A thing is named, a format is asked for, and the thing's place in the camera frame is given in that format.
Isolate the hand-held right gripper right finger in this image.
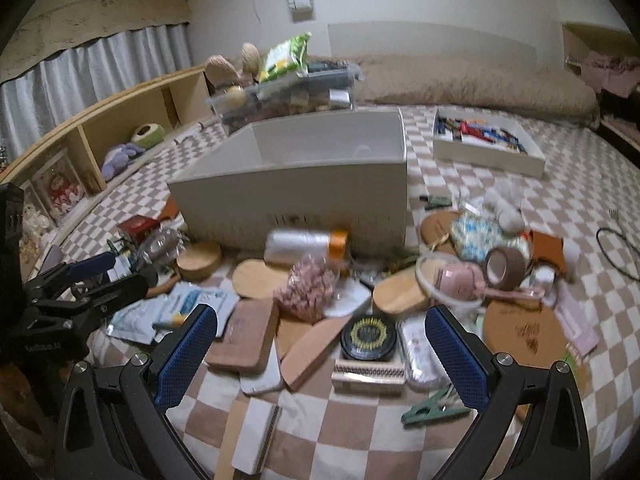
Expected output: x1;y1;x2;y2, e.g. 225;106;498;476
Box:
424;304;591;480

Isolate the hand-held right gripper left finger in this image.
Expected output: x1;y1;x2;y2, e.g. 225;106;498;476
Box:
55;304;218;480

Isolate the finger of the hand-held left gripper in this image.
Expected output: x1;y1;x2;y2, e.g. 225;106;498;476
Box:
27;252;116;301
30;266;161;331

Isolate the blue white plastic packet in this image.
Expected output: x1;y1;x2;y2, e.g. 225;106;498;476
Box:
165;282;241;331

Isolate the brown rectangular wooden block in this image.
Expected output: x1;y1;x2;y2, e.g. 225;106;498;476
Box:
206;299;280;373

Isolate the oval wooden lid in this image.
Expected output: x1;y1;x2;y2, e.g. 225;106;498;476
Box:
232;258;291;301

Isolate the half-moon wooden piece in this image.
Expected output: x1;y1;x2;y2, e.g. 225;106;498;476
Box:
281;314;353;390

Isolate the plastic wrap roll orange end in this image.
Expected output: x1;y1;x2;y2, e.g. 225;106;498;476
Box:
264;228;349;266

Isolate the white cardboard storage box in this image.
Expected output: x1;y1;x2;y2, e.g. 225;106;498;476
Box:
166;107;411;251

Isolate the clear plastic case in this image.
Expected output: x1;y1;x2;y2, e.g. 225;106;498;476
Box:
400;317;451;391

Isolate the green clothespin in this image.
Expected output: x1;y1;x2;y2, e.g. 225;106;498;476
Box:
400;391;471;430

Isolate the small red box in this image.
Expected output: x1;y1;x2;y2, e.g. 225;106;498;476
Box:
120;216;160;243

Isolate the clear crinkly plastic bag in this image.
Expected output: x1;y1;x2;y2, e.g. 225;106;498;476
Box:
137;227;188;266

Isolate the large round cork coaster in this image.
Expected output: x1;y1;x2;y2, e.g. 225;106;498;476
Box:
482;300;576;366

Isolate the pink handheld fan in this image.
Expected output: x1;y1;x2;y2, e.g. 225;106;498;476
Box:
431;265;546;311

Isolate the white flat card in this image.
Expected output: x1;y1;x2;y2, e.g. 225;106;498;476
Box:
240;345;283;396

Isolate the round wooden box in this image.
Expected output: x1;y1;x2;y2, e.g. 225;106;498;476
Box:
176;242;222;282

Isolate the framed picture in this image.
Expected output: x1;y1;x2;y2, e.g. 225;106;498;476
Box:
30;152;88;226

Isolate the oval wooden box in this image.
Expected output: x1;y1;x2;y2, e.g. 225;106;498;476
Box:
372;267;431;318

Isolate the black round tin gold print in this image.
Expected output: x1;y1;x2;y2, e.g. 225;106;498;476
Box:
340;316;398;361

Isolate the small striped box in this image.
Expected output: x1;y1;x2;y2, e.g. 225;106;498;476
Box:
332;359;406;395

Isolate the brown tape roll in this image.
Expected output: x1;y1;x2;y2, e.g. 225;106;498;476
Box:
484;246;528;292

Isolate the purple plush toy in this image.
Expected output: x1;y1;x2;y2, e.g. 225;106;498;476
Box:
102;142;146;178

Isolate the silver round disc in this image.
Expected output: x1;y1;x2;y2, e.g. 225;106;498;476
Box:
325;280;373;318

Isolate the floral fabric pouch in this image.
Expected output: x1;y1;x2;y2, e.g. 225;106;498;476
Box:
450;212;506;261

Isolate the pink notebook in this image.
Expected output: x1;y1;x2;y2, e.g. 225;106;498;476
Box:
555;290;601;356

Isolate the small round cork coaster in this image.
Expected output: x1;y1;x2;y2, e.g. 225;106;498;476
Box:
420;210;466;256

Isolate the brown leather piece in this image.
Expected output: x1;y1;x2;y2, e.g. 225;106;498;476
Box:
530;230;568;281

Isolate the avocado plush toy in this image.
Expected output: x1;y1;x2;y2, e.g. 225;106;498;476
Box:
131;123;166;147

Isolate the wooden shelf unit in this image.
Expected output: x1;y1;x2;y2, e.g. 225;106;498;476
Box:
0;65;213;256

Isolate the white fluffy plush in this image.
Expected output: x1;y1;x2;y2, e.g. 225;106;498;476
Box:
487;180;523;231

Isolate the grey curtain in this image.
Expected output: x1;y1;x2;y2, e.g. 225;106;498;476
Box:
0;22;193;158

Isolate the white shallow tray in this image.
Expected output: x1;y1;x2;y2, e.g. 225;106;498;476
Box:
432;106;546;179

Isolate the pile of coloured pens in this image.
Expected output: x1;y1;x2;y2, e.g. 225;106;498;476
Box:
436;116;526;152

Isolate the fuzzy beige slipper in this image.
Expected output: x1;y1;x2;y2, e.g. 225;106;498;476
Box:
205;55;240;88
241;42;262;78

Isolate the clear plastic storage bin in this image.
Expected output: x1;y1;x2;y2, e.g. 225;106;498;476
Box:
207;62;361;133

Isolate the beige curtain valance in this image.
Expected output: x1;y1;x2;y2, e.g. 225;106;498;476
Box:
7;0;191;63

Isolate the long beige pillow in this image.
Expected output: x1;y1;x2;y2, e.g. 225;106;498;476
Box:
350;52;601;128

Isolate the green snack bag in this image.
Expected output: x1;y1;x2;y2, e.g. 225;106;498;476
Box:
257;33;312;83

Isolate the white headboard panel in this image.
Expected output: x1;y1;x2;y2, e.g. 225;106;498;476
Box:
327;22;538;68

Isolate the white ring hoop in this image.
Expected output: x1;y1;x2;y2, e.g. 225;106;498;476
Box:
415;252;488;311

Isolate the black cable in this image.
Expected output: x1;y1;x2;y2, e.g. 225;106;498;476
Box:
596;227;640;281

